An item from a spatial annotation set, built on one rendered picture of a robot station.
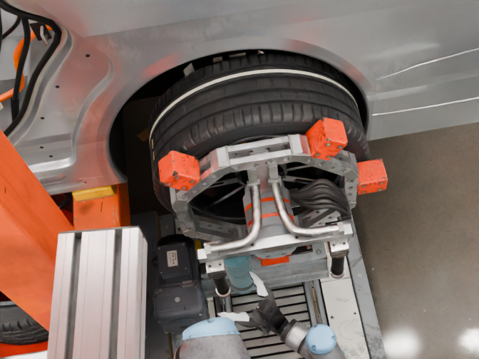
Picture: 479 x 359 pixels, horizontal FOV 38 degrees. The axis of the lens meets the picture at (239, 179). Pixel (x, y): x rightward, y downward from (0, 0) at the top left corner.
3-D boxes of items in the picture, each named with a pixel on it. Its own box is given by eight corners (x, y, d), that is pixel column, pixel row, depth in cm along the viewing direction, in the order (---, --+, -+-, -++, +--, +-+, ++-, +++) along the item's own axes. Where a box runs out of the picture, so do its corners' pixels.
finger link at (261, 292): (249, 277, 204) (259, 305, 199) (247, 270, 199) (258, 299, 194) (259, 274, 204) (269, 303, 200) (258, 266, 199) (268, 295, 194)
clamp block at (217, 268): (222, 246, 196) (220, 238, 191) (227, 276, 191) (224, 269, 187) (205, 249, 196) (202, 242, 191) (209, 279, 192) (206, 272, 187)
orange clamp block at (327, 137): (323, 138, 192) (343, 120, 185) (329, 162, 188) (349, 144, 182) (303, 134, 189) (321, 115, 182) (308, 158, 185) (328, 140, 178)
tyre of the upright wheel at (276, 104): (254, 16, 181) (105, 134, 218) (269, 88, 170) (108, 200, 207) (393, 101, 225) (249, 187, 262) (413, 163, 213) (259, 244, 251)
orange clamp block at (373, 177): (351, 174, 212) (380, 169, 212) (356, 196, 209) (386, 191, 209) (352, 162, 206) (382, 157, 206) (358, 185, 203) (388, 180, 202)
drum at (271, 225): (287, 193, 215) (286, 171, 203) (300, 256, 205) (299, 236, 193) (243, 200, 216) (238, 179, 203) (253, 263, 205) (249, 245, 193)
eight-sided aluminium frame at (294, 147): (349, 211, 233) (357, 122, 185) (353, 229, 229) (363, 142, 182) (189, 238, 234) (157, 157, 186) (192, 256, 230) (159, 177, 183)
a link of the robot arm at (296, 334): (296, 348, 185) (313, 324, 188) (281, 339, 187) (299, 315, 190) (296, 355, 192) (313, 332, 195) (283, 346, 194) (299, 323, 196)
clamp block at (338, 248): (341, 226, 195) (342, 218, 191) (348, 256, 191) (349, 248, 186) (323, 229, 195) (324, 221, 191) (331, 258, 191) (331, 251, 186)
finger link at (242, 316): (219, 328, 197) (251, 327, 197) (217, 322, 192) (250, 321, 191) (219, 318, 199) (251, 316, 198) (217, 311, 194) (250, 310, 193)
